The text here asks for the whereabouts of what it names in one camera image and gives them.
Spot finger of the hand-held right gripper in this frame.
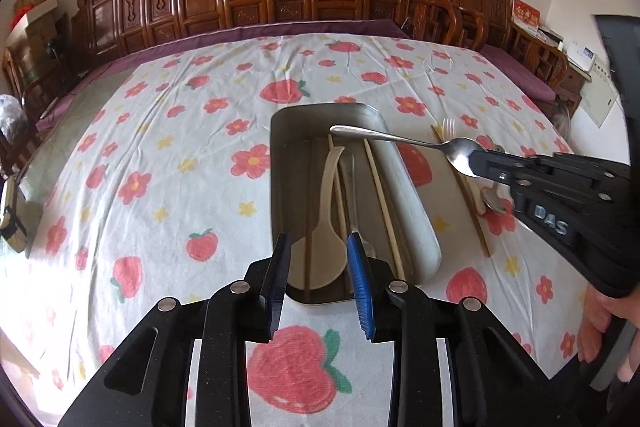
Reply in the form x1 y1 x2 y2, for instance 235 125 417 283
470 146 632 195

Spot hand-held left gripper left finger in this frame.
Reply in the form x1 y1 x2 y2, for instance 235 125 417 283
57 233 292 427

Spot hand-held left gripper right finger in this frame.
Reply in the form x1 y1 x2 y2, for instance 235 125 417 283
346 231 557 427

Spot beige plastic spoon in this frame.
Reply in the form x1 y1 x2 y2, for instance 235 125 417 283
290 146 351 292

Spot wooden chopstick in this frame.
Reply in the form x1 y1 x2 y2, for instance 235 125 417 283
431 126 492 259
363 141 406 281
327 134 354 301

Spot metal rectangular tray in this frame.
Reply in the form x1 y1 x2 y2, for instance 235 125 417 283
270 103 442 305

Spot metal spoon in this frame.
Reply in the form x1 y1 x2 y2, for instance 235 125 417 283
329 124 484 179
482 186 521 216

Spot person's right hand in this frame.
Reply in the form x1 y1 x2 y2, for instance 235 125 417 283
579 284 640 383

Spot wooden side table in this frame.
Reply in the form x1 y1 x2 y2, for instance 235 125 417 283
537 27 592 109

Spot purple armchair cushion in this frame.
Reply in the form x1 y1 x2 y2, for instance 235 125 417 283
479 43 557 103

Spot white tabletop device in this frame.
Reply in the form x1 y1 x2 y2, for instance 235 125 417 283
570 42 599 71

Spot floral strawberry tablecloth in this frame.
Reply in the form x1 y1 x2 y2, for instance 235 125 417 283
0 32 601 427

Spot red desk calendar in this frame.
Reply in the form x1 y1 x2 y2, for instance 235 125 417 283
511 0 542 33

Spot small dark clip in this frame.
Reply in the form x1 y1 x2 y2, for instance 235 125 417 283
0 177 27 254

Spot wooden side chair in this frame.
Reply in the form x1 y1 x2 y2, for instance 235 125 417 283
0 47 57 169

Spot clear plastic bag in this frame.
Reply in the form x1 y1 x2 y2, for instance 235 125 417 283
0 93 29 149

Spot stacked cardboard boxes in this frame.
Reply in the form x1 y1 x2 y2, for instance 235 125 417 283
24 12 67 54

